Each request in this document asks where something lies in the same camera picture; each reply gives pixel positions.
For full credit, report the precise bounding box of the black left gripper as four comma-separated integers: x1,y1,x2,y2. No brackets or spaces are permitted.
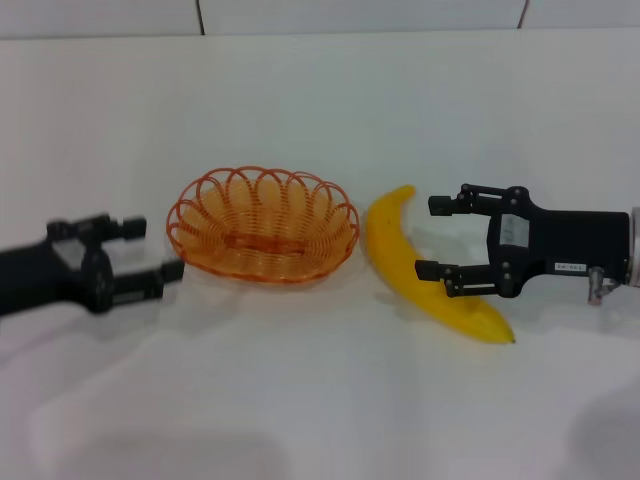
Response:
0,213,186,317

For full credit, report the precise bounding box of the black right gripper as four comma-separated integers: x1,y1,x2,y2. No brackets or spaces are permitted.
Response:
415,183,631,300

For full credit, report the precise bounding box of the right wrist cable connector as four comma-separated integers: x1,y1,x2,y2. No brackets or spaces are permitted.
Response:
587,266,621,307

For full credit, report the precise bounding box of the orange wire basket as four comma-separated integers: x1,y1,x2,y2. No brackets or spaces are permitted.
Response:
166,166,361,285

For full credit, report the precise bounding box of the yellow banana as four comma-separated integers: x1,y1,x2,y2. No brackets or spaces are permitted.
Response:
366,184,517,345

